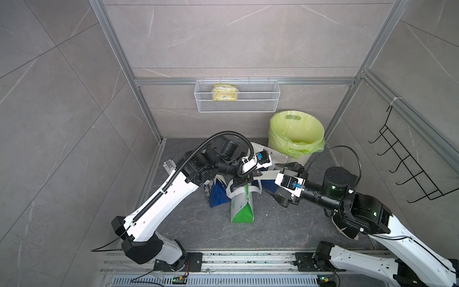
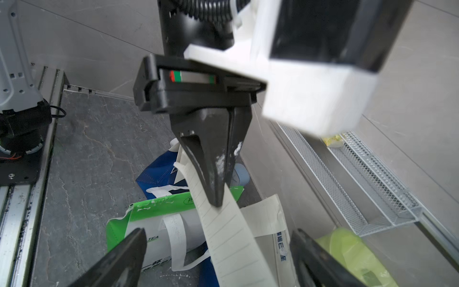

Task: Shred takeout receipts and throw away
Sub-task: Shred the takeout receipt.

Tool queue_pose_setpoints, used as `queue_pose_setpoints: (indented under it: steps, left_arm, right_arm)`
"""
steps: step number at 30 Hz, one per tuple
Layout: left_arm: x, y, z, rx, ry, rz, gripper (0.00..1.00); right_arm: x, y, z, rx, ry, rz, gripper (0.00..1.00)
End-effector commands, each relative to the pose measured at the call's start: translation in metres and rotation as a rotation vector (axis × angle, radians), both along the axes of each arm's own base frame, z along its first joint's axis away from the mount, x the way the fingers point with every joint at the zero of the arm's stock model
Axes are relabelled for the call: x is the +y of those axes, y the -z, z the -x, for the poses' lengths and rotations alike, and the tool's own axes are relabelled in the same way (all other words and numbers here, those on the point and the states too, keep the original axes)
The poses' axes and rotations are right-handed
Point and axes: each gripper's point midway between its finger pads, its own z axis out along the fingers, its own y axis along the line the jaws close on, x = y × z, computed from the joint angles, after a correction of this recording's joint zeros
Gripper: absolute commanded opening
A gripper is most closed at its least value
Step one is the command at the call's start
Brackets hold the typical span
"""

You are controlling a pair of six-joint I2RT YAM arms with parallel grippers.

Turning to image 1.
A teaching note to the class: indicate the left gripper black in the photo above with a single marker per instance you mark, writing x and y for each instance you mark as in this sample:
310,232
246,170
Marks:
249,172

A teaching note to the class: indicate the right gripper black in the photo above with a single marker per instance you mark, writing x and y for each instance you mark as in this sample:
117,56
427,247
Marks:
283,200

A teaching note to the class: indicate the blue white paper bag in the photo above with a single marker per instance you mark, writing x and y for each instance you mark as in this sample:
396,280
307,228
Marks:
215,191
269,173

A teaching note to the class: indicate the green white paper bag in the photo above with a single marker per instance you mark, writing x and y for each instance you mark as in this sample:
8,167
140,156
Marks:
242,202

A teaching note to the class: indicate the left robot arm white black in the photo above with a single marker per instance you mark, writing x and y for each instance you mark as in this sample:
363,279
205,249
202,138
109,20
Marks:
225,153

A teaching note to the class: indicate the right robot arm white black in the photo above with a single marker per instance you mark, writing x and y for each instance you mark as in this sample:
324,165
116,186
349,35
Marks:
414,264

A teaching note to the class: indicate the green trash bag liner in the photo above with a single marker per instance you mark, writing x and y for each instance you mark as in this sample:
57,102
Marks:
296,133

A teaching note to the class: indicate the small grey white device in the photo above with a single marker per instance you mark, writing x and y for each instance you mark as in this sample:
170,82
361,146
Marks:
169,166

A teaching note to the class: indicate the yellow wipes pack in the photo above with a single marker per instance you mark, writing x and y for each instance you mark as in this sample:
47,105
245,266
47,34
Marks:
224,92

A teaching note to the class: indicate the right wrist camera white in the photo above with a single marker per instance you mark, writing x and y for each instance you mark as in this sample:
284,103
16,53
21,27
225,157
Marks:
294,185

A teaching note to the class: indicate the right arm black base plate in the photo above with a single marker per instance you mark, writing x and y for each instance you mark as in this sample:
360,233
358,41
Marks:
310,261

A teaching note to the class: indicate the white wire mesh basket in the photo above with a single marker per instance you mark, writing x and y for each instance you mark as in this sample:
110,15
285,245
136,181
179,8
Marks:
254,96

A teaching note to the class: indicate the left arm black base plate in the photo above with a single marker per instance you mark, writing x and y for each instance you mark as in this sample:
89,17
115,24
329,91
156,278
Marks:
191,262

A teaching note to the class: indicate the black wire hook rack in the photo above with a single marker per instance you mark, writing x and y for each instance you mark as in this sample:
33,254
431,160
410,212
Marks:
417,174

